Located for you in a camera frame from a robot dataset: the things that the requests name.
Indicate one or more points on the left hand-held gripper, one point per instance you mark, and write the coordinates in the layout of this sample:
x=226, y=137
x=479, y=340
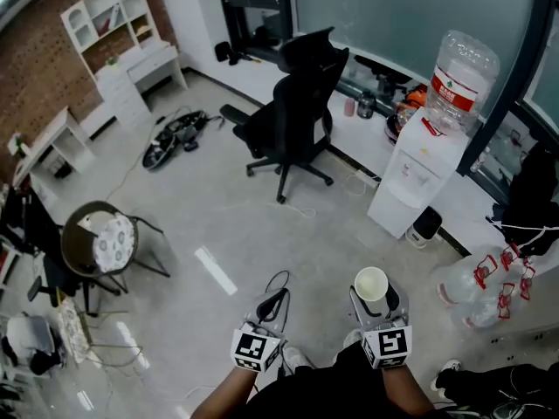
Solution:
x=255, y=347

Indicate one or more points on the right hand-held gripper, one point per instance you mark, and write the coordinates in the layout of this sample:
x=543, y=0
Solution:
x=388, y=343

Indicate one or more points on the white paper cup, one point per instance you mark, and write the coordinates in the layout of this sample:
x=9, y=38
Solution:
x=371, y=284

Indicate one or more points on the white water dispenser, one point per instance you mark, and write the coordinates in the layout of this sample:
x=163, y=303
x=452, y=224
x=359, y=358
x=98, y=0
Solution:
x=406, y=199

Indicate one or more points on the person's left forearm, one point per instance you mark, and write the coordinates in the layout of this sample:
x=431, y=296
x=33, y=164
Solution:
x=227, y=393

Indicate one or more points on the person's right forearm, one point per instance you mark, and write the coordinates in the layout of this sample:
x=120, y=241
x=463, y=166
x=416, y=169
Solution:
x=404, y=389

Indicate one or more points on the large water jug red label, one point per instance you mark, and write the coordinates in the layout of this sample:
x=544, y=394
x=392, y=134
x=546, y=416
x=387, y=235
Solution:
x=463, y=72

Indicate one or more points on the person's right white shoe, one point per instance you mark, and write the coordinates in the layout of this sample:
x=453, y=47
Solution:
x=351, y=338

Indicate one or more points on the person's white shoe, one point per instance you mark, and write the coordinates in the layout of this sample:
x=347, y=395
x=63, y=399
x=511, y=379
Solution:
x=445, y=375
x=351, y=338
x=297, y=357

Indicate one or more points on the person's left white shoe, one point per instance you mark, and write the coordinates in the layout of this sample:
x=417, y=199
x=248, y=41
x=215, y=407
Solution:
x=297, y=357

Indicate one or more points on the small white black heater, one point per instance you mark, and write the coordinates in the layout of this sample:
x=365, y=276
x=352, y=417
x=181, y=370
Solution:
x=424, y=227

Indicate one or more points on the person's black trousers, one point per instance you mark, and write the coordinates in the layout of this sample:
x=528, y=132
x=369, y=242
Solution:
x=332, y=391

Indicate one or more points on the white power strip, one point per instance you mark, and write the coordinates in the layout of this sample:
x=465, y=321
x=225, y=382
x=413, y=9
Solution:
x=367, y=178

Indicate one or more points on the patterned white seat cushion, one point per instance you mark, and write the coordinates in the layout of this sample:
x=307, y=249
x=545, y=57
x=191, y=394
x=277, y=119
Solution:
x=114, y=242

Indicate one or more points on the small clear plastic bottle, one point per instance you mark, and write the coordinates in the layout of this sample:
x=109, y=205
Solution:
x=479, y=160

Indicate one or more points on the dark round pot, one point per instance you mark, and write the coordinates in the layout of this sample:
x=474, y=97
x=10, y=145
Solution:
x=395, y=128

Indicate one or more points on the black jacket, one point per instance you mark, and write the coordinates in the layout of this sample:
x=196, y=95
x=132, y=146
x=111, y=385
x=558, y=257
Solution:
x=533, y=199

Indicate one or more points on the black open case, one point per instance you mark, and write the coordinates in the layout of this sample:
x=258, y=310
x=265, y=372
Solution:
x=174, y=140

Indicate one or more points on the black office chair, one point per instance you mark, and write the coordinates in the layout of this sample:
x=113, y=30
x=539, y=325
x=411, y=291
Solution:
x=301, y=107

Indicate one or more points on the round dark metal chair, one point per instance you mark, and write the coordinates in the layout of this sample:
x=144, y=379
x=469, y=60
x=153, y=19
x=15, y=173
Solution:
x=78, y=242

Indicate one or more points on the dark glass jar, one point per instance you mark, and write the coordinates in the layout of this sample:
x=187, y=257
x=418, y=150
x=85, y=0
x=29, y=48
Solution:
x=366, y=105

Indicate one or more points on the pink bottle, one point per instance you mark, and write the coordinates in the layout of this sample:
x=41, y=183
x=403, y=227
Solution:
x=349, y=106

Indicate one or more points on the orange black item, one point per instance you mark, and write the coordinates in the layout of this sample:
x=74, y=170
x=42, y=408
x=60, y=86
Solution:
x=415, y=98

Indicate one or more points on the black swivel chair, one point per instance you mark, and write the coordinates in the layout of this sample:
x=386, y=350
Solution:
x=46, y=242

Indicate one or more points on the black bag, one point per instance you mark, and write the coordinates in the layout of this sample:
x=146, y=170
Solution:
x=227, y=52

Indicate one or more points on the white bookshelf desk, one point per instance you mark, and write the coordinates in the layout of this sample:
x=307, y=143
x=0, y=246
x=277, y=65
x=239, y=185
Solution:
x=118, y=90

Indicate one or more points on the small white desk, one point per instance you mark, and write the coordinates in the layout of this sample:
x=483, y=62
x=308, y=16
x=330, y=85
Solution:
x=65, y=131

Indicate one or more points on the small green plant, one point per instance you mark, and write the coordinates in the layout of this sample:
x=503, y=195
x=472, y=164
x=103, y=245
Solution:
x=17, y=144

